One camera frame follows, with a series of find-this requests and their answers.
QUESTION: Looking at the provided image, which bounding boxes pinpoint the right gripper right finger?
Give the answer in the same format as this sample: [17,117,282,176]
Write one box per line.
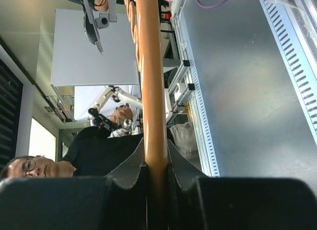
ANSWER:
[167,141,317,230]

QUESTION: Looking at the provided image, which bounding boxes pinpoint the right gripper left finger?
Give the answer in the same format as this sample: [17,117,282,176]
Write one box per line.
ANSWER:
[0,142,148,230]

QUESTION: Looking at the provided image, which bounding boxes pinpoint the orange hanger with red top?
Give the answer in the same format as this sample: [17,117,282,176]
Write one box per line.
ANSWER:
[124,0,167,204]

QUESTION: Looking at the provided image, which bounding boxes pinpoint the person in black shirt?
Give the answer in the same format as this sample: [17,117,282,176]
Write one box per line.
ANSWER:
[62,126,143,176]

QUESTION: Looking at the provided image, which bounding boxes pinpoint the aluminium rail base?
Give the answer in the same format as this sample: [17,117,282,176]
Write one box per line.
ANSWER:
[170,0,317,181]

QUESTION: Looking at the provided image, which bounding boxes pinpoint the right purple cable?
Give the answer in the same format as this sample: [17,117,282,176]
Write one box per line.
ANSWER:
[193,0,236,8]

